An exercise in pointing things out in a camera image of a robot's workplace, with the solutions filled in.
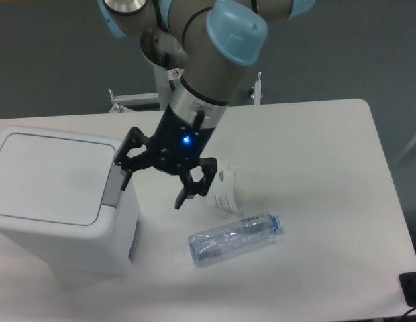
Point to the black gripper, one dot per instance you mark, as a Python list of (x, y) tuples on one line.
[(175, 148)]

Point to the white push-lid trash can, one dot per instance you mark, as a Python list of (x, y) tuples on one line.
[(62, 199)]

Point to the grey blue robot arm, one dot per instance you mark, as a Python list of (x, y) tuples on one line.
[(214, 43)]

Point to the crumpled white paper wrapper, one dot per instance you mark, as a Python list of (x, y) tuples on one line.
[(221, 192)]

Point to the crushed clear plastic bottle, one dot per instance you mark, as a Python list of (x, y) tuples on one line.
[(245, 235)]

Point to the black device at table edge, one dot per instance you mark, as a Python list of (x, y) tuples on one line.
[(408, 284)]

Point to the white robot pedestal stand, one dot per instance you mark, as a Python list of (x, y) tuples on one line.
[(151, 97)]

